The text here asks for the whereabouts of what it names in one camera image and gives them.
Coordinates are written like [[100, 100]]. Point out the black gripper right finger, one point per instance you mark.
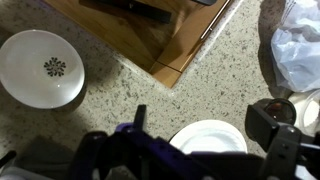
[[280, 143]]

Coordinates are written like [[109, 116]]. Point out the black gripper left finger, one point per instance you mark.
[[140, 117]]

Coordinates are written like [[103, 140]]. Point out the white bowl with flower print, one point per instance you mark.
[[33, 76]]

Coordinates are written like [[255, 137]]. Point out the plain white shallow bowl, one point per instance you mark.
[[210, 144]]

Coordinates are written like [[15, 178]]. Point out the small white dish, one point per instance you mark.
[[310, 110]]

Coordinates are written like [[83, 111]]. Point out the white plate stack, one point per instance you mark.
[[206, 122]]

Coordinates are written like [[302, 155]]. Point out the wooden base cabinet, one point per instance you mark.
[[140, 41]]

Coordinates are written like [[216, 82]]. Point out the crumpled plastic bag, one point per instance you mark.
[[296, 50]]

